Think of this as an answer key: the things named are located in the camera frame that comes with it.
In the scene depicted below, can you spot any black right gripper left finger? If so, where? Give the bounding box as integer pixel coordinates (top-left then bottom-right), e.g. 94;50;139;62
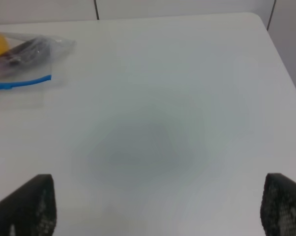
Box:
0;174;57;236

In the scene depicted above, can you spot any clear zip bag blue seal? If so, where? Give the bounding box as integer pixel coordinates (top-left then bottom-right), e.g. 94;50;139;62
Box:
0;32;76;110

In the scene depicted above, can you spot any dark purple eggplant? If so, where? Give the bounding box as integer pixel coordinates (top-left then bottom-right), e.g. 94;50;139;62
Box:
0;37;51;80

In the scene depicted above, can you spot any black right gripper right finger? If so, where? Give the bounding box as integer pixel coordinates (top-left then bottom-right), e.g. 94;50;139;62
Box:
260;173;296;236

